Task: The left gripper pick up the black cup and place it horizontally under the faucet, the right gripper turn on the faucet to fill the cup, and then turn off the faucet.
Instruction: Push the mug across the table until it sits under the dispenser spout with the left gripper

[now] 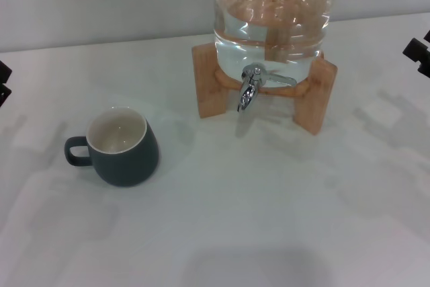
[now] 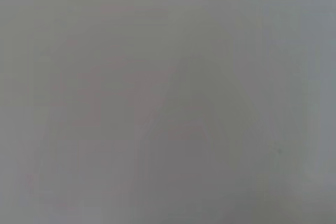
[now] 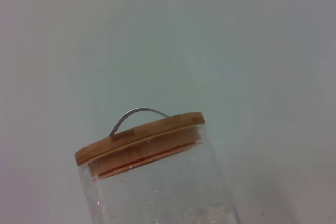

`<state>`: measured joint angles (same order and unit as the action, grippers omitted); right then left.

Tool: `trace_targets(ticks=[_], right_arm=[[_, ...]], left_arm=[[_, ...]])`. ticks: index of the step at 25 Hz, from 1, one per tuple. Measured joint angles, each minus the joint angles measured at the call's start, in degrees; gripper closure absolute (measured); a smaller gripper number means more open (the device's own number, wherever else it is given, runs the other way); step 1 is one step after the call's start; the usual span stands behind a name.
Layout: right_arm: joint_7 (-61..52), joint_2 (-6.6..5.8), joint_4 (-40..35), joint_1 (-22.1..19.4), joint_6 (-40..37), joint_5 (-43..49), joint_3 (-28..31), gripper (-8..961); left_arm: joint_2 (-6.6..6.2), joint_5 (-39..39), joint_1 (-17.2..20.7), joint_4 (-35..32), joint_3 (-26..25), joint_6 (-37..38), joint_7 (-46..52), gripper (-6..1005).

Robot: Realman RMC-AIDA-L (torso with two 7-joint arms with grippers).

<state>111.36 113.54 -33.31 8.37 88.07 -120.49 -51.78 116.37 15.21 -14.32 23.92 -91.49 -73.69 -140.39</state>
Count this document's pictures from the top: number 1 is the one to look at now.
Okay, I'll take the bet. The dark teal ceramic mug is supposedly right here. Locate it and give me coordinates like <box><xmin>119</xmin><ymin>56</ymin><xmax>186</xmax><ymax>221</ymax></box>
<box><xmin>64</xmin><ymin>106</ymin><xmax>160</xmax><ymax>188</ymax></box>

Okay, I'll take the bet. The chrome faucet tap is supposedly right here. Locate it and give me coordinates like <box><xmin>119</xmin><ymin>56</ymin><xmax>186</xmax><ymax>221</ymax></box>
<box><xmin>236</xmin><ymin>63</ymin><xmax>298</xmax><ymax>113</ymax></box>

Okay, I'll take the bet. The glass water dispenser jar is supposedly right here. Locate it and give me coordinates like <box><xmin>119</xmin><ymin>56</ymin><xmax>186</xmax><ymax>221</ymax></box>
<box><xmin>212</xmin><ymin>0</ymin><xmax>333</xmax><ymax>85</ymax></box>

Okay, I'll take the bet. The wooden dispenser stand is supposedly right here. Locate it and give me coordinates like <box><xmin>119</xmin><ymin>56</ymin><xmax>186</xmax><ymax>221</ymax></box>
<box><xmin>191</xmin><ymin>44</ymin><xmax>338</xmax><ymax>136</ymax></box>

